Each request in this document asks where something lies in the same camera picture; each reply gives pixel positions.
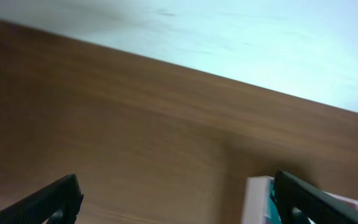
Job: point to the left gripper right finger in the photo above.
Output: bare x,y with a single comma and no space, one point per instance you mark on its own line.
299,202

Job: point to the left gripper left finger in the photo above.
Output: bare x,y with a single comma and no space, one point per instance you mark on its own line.
58,202

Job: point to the teal mouthwash bottle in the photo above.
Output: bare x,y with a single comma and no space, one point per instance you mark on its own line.
271,213

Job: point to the white open cardboard box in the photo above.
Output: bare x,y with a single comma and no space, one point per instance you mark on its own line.
256,200

